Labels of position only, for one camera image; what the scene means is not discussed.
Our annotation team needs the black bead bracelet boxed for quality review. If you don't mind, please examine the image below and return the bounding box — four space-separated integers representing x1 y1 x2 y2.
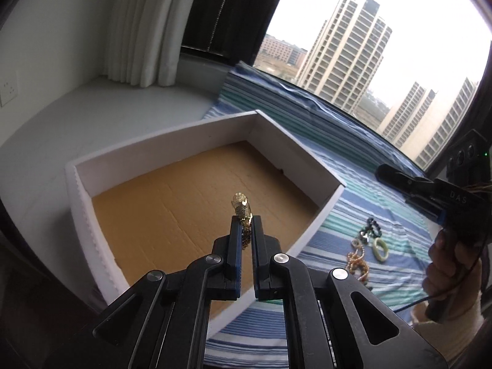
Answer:
364 216 383 239

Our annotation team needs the pale green jade bangle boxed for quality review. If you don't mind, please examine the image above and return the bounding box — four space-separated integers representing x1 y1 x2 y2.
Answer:
372 237 389 262

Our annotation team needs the amber bead necklace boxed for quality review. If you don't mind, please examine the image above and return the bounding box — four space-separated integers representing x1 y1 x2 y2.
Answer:
344 246 371 282

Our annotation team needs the person's right hand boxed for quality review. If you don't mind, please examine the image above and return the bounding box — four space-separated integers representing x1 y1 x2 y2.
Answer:
423 228 482 311

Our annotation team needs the blue striped bed sheet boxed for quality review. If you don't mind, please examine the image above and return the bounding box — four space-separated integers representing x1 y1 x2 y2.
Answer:
201 60 443 369

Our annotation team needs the white cardboard box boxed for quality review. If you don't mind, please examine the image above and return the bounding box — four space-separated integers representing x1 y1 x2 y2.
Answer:
64 109 347 339

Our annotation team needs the cream right sleeve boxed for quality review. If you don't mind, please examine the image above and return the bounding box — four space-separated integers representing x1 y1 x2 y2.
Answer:
411 292 485 363

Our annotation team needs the white left curtain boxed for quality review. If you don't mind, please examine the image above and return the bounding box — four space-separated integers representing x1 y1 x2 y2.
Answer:
104 0 193 88

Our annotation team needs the white wall socket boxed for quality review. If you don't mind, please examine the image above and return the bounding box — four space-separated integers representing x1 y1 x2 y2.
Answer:
0 71 18 107

